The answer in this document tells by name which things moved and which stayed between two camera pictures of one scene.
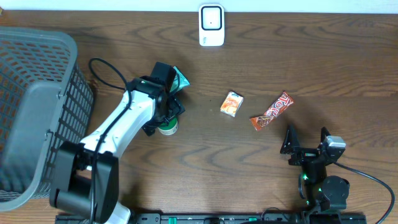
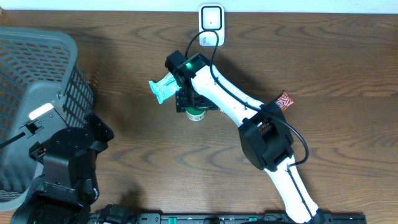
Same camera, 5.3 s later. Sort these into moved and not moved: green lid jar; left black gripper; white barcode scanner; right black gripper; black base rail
Moved: green lid jar; left black gripper; right black gripper
Not moved: black base rail; white barcode scanner
